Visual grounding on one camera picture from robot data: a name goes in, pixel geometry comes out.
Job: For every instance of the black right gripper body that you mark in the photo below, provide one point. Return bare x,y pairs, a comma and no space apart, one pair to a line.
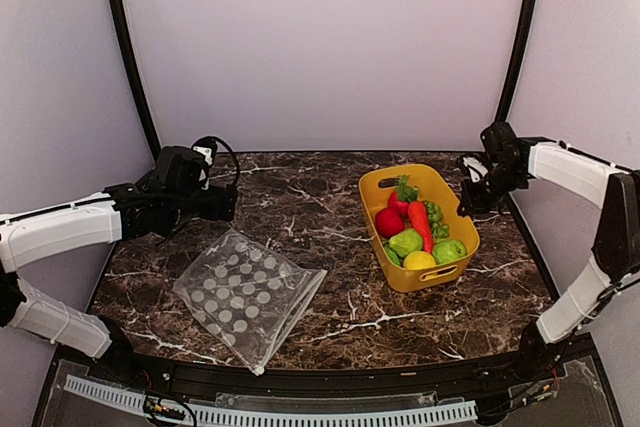
490,193

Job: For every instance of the green toy grapes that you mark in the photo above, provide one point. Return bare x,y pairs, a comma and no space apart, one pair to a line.
439,228

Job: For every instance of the red toy radish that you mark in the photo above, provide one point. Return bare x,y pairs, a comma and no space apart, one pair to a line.
399,206

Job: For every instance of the black left frame post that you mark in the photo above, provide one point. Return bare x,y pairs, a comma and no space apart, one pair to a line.
119,19

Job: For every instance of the black frame post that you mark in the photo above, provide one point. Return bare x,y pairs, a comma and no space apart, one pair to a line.
516,60
119,19

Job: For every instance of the green toy chayote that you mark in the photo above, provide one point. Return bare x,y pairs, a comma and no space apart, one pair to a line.
406,242

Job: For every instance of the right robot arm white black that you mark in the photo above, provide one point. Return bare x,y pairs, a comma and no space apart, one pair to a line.
590,230

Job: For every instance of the red toy apple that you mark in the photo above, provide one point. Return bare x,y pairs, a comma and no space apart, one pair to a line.
388,223

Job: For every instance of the small right wrist webcam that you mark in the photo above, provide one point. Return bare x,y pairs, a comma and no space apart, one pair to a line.
473,167

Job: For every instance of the yellow toy lemon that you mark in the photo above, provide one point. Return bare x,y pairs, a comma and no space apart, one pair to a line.
419,260

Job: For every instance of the black right frame post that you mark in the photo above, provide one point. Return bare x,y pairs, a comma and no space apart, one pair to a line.
516,60

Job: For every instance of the white slotted cable duct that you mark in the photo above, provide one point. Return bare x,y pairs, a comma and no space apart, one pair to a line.
253,411

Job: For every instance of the clear dotted zip top bag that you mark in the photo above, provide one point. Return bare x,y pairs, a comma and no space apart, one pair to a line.
247,296

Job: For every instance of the green toy cucumber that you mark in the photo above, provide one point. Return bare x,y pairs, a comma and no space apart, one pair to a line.
392,255

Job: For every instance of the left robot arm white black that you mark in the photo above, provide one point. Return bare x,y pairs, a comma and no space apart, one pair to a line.
40,234

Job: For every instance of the orange toy carrot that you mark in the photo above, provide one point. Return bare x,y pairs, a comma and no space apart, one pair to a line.
419,220

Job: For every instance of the green toy guava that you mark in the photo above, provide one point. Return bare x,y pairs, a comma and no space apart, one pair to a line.
449,250

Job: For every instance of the black front rail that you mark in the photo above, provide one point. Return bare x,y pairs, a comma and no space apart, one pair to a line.
483,376

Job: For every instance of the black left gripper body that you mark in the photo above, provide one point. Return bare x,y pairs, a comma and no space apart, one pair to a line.
187,207

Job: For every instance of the yellow plastic basket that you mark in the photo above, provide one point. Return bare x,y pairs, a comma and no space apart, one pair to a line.
416,182

